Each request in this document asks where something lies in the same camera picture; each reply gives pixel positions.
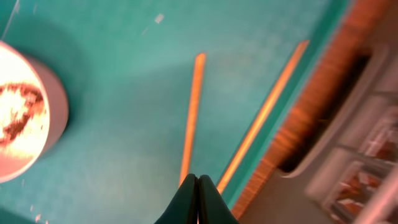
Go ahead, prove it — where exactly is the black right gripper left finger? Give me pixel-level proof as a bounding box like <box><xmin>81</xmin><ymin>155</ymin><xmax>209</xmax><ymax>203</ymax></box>
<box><xmin>155</xmin><ymin>174</ymin><xmax>198</xmax><ymax>224</ymax></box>

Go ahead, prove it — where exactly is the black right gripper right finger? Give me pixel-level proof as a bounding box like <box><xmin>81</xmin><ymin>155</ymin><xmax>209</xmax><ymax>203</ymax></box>
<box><xmin>198</xmin><ymin>175</ymin><xmax>239</xmax><ymax>224</ymax></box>

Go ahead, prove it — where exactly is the wooden chopstick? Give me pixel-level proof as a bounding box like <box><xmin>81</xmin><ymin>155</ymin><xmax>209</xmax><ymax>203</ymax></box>
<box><xmin>216</xmin><ymin>40</ymin><xmax>310</xmax><ymax>194</ymax></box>
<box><xmin>179</xmin><ymin>53</ymin><xmax>206</xmax><ymax>185</ymax></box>

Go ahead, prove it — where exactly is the grey dish rack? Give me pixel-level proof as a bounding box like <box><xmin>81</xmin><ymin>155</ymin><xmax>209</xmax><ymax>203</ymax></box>
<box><xmin>281</xmin><ymin>43</ymin><xmax>398</xmax><ymax>224</ymax></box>

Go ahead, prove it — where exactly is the teal tray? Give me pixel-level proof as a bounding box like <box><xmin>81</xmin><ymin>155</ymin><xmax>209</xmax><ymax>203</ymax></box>
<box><xmin>1</xmin><ymin>0</ymin><xmax>351</xmax><ymax>223</ymax></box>

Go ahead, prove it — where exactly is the small pink plate with food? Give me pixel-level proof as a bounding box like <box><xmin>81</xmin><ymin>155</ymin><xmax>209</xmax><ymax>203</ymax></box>
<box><xmin>1</xmin><ymin>42</ymin><xmax>69</xmax><ymax>182</ymax></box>

